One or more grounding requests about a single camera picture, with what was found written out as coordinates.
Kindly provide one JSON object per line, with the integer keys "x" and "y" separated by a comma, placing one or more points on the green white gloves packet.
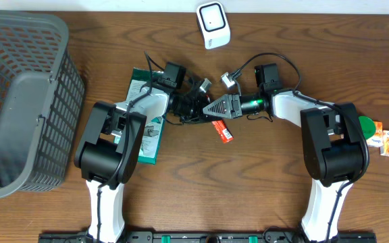
{"x": 150, "y": 141}

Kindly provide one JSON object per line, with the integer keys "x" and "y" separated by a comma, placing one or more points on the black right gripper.
{"x": 231, "y": 108}

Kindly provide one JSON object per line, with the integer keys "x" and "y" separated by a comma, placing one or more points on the red nescafe stick sachet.
{"x": 222, "y": 130}

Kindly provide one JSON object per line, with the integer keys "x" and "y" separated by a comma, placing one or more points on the white barcode scanner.
{"x": 213, "y": 24}

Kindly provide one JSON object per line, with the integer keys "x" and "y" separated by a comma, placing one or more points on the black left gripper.
{"x": 198, "y": 115}

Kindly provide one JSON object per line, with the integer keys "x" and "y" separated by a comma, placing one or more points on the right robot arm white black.
{"x": 335, "y": 151}

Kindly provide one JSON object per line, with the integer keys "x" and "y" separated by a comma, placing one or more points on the grey plastic mesh basket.
{"x": 41, "y": 96}

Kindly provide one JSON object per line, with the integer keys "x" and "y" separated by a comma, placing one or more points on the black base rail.
{"x": 270, "y": 236}

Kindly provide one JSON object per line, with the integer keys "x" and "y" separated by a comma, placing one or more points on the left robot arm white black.
{"x": 111, "y": 141}

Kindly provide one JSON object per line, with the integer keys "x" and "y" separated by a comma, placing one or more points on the green lid white jar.
{"x": 368, "y": 126}

